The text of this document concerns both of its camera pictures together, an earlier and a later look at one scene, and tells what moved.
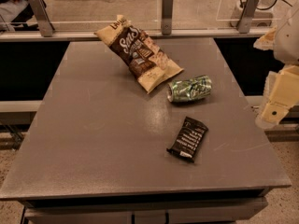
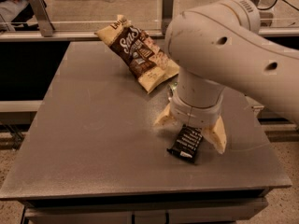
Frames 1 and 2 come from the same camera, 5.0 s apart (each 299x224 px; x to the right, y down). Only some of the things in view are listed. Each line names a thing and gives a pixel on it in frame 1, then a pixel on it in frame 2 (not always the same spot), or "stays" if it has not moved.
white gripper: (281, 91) → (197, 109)
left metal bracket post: (41, 13) stays
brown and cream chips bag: (146, 61) stays
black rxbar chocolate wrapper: (190, 140) stays
